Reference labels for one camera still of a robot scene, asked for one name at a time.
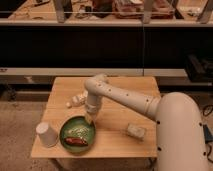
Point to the white plastic bottle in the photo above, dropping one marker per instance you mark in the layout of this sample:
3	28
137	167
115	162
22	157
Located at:
77	100

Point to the wooden table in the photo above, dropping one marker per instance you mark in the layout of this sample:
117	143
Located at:
111	141

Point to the red food piece in bowl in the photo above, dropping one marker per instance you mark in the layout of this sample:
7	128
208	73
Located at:
75	141

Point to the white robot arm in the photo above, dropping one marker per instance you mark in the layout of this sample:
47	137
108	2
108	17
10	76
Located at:
180	137

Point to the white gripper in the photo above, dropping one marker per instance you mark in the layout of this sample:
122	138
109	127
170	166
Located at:
90	118

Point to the blue foot pedal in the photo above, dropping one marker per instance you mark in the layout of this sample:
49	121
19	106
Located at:
208	136

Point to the white paper cup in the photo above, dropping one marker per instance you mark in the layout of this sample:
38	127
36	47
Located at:
47	135

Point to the background workbench shelf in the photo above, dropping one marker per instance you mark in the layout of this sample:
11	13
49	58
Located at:
107	13

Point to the black box on right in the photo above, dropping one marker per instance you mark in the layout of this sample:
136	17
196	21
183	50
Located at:
199	69

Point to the green ceramic bowl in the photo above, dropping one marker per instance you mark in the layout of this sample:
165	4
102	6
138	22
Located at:
77	127

